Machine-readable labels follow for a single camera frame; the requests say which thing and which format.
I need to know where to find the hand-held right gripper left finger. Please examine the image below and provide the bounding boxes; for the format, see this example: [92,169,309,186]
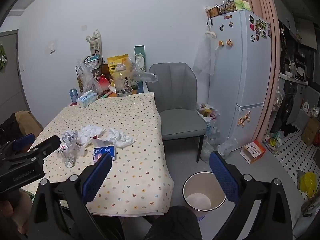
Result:
[27,152,125,240]

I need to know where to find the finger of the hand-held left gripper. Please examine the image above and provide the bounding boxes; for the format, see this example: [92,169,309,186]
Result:
[5,135,62,165]
[0,133,35,155]

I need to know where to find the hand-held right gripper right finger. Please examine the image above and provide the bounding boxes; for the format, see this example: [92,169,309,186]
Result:
[209,151,293,240]

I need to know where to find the printed paper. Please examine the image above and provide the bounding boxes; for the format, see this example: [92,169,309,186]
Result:
[61,129,80,145]

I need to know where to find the white trash bin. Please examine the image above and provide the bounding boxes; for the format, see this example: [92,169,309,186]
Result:
[182,171,227,212]

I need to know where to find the clear plastic wrapper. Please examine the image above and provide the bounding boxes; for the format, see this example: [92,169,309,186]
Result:
[57,140,85,168]

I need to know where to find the blue and white packet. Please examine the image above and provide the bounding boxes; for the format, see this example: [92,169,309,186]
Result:
[93,145,117,162]

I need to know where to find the person's left hand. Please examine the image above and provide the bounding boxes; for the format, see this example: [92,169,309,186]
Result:
[0,192,33,234]

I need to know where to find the clear plastic bags on floor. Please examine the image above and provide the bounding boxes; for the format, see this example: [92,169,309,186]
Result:
[200,130,238,163]

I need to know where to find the orange and white box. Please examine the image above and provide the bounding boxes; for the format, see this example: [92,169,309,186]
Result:
[240,140,266,164]

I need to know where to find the grey door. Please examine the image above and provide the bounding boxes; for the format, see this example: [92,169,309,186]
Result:
[0,30,30,120]

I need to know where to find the blue and white tissue box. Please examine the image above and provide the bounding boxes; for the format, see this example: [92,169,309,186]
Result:
[76,92,98,109]

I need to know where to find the gold fridge magnet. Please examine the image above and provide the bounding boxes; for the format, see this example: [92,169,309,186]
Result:
[237,112,252,128]

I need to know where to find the yellow smiley bag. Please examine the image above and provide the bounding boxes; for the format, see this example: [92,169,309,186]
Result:
[262,131,285,154]

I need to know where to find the table with floral tablecloth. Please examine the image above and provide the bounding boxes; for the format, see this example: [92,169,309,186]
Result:
[20,92,175,217]

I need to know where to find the bag of clutter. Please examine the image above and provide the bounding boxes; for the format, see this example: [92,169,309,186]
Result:
[196,102,220,130]

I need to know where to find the person's leg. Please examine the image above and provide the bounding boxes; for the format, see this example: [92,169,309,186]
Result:
[144,205,203,240]

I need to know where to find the red vase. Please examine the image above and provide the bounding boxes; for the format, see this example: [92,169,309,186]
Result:
[98,74,110,94]

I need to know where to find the yellow plastic item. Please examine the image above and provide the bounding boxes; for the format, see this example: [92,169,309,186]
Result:
[299,171,317,198]

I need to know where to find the green hanging toy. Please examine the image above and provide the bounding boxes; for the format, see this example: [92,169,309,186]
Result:
[0,45,8,72]

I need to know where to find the large clear water bottle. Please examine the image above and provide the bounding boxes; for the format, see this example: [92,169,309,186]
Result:
[112,64,133,97]

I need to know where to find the cardboard box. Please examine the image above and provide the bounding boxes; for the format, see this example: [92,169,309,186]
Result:
[301,117,320,147]

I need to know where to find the grey upholstered chair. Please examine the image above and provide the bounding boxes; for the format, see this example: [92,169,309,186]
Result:
[148,62,208,163]

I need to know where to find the yellow snack bag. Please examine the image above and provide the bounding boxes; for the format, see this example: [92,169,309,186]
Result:
[107,54,129,80]

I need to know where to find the white fridge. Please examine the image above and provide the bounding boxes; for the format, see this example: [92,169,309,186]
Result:
[207,9,272,153]

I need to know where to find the hanging clear plastic bag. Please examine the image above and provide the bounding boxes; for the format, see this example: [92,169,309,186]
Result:
[192,31,218,75]

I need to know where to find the kitchen shelf with dishes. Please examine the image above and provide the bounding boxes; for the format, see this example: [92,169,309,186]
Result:
[279,22,315,85]

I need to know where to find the cluster of fridge magnets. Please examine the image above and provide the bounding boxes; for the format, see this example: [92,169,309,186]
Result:
[249,15,272,42]

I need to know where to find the green patterned box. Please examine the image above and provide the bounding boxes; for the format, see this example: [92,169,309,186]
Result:
[234,0,252,11]

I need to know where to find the black wire basket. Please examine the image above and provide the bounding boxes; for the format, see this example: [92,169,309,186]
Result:
[75,56,104,77]

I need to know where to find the white carton with handle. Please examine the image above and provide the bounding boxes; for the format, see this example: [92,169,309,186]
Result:
[86,29,103,60]

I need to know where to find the dark wire basket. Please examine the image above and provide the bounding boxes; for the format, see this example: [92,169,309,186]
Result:
[217,0,237,15]

